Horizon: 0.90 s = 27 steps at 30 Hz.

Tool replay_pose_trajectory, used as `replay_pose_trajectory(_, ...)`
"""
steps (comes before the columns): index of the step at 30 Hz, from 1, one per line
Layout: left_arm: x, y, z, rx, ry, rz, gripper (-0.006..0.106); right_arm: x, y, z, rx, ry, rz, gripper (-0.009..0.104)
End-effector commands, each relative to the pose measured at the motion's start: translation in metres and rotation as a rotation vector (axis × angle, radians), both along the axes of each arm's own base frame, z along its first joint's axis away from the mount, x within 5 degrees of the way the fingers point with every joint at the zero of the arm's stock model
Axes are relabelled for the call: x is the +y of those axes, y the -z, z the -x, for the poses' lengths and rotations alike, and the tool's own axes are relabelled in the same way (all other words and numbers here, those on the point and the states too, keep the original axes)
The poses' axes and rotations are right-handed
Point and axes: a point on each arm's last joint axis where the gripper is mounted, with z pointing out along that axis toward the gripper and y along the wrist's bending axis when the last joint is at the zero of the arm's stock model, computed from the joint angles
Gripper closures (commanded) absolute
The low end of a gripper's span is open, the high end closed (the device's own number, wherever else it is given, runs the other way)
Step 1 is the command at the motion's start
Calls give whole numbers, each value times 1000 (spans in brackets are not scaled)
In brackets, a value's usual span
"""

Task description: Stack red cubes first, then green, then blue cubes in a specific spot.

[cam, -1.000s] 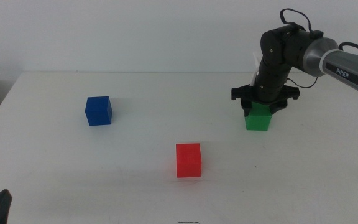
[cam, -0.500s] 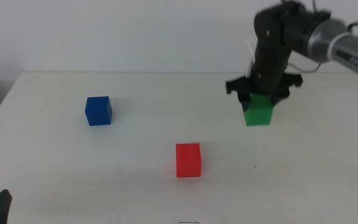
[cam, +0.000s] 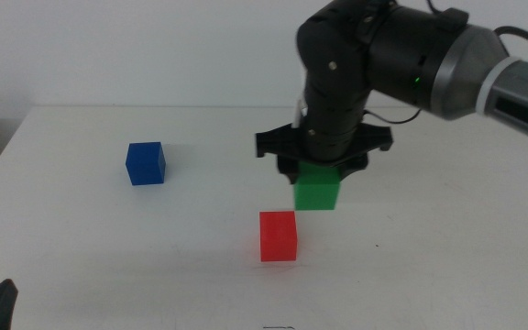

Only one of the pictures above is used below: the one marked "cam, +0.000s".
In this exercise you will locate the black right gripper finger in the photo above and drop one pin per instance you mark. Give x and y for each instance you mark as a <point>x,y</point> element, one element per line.
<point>289,172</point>
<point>353,170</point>

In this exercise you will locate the green cube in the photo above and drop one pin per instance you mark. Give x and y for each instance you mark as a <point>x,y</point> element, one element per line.
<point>316,192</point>

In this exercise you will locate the red cube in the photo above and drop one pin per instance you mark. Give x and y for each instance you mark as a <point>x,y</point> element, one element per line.
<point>278,238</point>

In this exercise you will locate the blue cube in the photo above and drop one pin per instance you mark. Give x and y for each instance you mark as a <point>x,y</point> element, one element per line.
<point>145,164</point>

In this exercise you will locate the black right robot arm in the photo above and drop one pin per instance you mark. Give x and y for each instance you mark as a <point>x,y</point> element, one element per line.
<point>383,55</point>

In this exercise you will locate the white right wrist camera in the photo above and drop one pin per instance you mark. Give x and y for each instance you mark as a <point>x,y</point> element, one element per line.
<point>299,112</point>

